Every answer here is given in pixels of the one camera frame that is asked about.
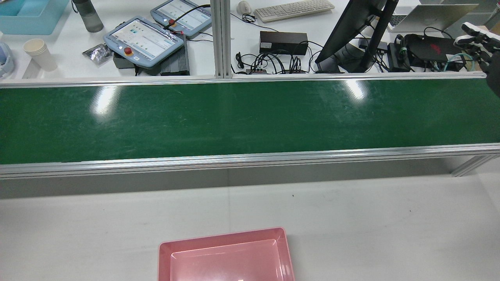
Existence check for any black usb hub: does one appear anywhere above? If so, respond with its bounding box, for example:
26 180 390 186
359 39 388 53

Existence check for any aluminium profile post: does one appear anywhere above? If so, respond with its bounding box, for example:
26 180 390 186
210 0 232 79

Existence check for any stack of paper cups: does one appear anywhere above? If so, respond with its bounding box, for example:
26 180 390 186
23 38 58 72

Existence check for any teach pendant with black cable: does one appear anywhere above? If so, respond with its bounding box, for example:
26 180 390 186
150 0 213 39

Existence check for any pink plastic box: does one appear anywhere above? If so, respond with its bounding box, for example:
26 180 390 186
158 227 296 281

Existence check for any black docking box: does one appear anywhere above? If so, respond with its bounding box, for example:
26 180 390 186
259 31 309 56

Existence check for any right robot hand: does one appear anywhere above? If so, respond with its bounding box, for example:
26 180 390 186
454 22 500 98

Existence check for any dark grey water bottle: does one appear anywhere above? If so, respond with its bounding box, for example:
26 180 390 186
71 0 104 33

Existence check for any light blue plastic bin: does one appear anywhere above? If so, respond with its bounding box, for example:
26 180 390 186
0 0 70 36

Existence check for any black mouse cable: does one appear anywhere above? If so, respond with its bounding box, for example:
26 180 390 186
230 12 279 32

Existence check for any green conveyor belt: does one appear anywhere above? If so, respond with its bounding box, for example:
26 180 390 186
0 71 500 180

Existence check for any black monitor with stand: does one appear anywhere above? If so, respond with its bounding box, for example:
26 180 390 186
314 0 400 74

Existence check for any teal cable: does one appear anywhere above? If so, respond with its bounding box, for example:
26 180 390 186
443 53 477 72

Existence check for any blue white round device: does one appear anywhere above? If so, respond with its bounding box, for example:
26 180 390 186
0 42 15 78

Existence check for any crumpled silver foil packet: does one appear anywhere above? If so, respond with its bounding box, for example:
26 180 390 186
82 43 113 63

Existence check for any white keyboard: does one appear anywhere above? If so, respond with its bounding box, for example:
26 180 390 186
254 0 336 23

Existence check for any teach pendant with red button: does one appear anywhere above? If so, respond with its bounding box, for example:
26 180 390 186
103 16 185 70

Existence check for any silver laptop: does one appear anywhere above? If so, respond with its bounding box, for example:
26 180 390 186
387 4 479 32

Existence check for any black power adapter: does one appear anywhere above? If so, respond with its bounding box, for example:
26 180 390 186
387 42 411 73

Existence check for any black mini computer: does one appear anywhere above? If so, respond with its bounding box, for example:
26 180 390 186
404 34 466 71

